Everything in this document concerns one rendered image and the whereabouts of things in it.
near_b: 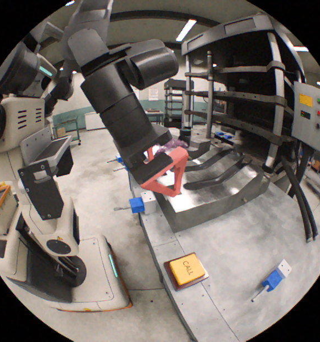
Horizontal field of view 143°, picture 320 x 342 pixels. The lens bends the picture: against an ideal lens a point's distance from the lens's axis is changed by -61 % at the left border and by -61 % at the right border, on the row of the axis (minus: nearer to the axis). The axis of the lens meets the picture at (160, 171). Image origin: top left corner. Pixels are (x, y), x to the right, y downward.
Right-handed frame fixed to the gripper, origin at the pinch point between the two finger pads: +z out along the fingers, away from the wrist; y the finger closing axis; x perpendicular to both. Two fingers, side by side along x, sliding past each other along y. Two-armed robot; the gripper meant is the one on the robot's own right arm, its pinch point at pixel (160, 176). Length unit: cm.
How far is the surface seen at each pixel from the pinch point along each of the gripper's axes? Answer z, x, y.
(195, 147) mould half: 29, -31, 38
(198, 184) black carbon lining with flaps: 18.0, -10.2, 7.5
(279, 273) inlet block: 21.2, -7.7, -31.2
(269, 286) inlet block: 20.0, -3.8, -31.2
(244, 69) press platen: -3, -107, 39
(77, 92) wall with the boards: -172, 52, 815
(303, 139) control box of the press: 32, -84, -15
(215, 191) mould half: 18.7, -12.0, 1.3
